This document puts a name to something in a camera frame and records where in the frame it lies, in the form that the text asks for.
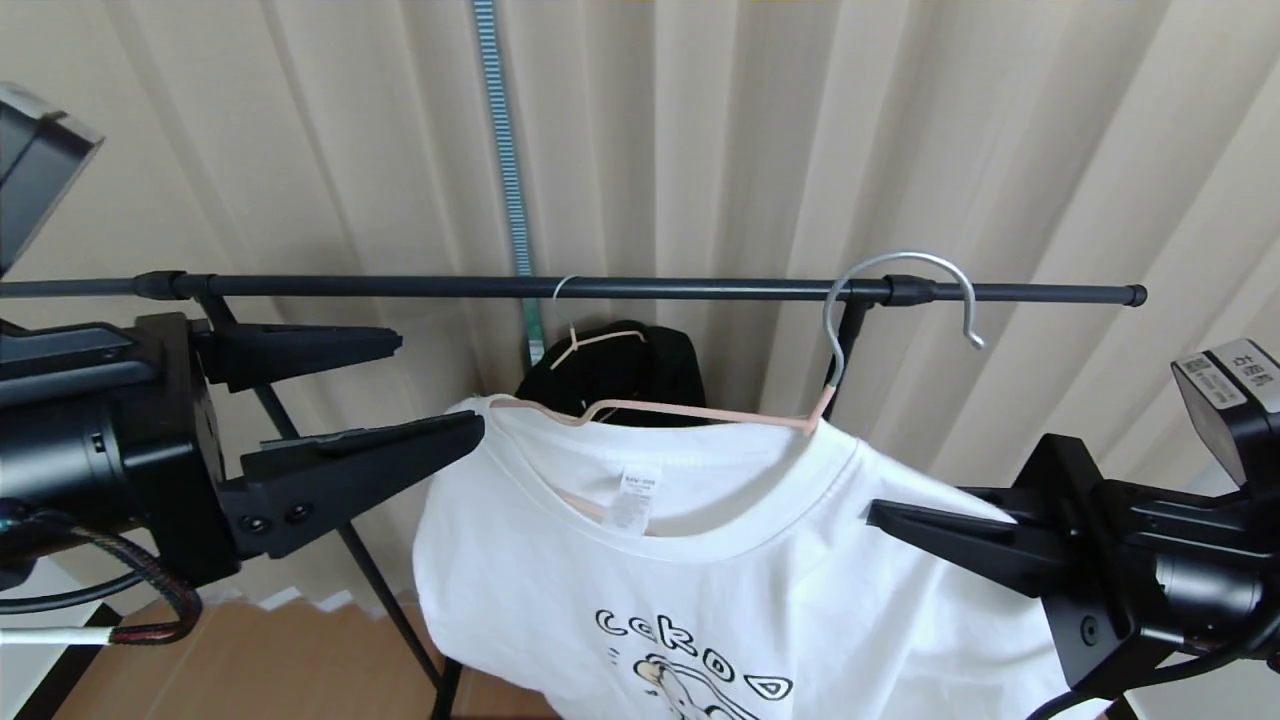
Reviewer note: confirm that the beige curtain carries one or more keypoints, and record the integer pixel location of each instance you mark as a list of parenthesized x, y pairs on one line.
[(800, 120)]

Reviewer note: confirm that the white garment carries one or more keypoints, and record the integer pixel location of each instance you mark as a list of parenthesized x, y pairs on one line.
[(750, 580)]

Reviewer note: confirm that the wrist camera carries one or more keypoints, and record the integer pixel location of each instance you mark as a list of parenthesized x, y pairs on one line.
[(1230, 400), (40, 170)]

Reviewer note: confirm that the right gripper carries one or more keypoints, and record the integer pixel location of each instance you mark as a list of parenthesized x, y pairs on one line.
[(1120, 560)]

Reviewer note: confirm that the black shorts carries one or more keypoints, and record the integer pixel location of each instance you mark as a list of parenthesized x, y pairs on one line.
[(650, 380)]

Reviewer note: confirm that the black clothes rack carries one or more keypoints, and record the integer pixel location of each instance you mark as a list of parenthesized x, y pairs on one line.
[(700, 289)]

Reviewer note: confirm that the pink clothes hanger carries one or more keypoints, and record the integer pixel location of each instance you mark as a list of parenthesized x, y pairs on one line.
[(575, 345), (830, 330)]

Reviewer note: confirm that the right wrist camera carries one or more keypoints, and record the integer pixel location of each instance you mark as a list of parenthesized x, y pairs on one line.
[(1230, 400)]

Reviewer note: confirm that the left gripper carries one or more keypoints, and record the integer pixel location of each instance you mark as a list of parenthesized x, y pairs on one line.
[(170, 450)]

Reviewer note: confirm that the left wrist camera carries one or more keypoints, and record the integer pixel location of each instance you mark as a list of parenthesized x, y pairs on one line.
[(40, 170)]

